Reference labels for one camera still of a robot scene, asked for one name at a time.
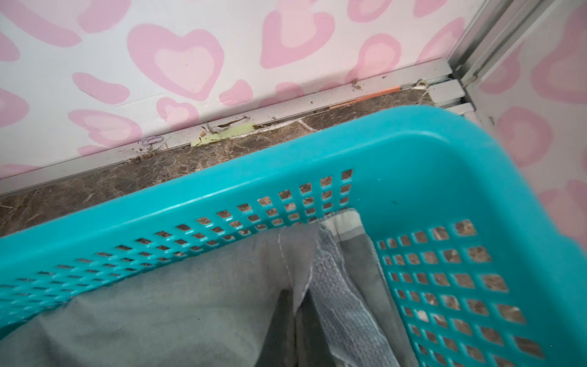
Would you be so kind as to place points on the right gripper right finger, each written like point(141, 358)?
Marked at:
point(311, 342)

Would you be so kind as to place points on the teal plastic basket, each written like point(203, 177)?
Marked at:
point(477, 270)

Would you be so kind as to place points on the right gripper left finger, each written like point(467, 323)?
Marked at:
point(279, 346)

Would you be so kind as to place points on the grey pillowcase with label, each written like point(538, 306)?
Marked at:
point(215, 309)

